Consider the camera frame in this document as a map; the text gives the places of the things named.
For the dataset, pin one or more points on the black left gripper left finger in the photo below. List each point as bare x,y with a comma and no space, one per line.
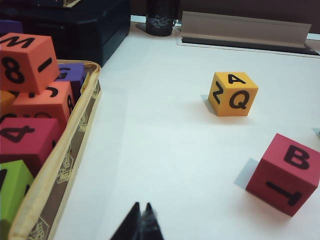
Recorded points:
131,225

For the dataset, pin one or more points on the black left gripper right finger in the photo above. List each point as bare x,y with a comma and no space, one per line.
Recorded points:
150,225

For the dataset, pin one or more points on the red foam block letter B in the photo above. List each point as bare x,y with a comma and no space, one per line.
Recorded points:
277,172

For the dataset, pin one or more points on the yellow foam block letter A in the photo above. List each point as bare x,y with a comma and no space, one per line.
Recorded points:
225,100

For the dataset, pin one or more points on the orange foam block letter J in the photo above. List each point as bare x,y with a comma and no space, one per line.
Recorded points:
50,105

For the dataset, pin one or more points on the purple foam block letter G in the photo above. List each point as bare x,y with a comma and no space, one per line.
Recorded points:
72,72

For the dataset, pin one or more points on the orange foam block letter M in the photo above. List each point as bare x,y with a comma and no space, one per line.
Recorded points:
27,62

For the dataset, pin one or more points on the beige fabric block storage bag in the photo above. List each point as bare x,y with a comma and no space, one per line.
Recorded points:
75,140

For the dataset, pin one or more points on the green foam block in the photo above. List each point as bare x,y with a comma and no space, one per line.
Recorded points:
15,190

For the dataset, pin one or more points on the red foam block number 4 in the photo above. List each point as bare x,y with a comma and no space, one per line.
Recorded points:
32,147

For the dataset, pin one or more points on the yellow foam block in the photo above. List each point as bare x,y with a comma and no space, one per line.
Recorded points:
6,102

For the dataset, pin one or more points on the dark blue plastic case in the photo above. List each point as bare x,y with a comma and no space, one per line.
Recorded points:
82,32

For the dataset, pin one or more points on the black mug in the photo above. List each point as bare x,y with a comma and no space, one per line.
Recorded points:
160,22

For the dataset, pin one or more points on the beige patterned box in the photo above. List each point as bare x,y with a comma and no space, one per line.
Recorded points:
71,3

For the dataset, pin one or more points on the purple foam block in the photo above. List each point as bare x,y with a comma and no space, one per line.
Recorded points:
10,27

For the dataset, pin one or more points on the grey desk divider panel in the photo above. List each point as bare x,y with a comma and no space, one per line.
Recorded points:
250,10

